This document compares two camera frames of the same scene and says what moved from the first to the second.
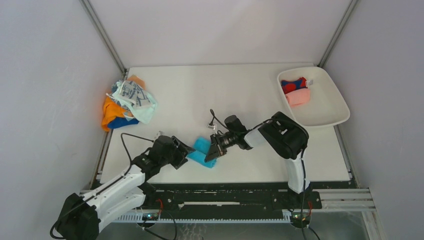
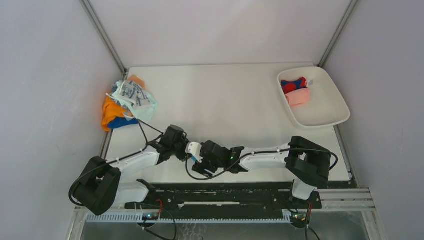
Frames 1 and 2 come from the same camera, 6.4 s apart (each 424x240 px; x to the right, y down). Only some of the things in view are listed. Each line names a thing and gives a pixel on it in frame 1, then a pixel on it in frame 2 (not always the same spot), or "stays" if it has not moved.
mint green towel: [144, 112] stays
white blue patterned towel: [135, 93] stays
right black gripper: [217, 148] to [201, 166]
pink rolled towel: [298, 97] stays
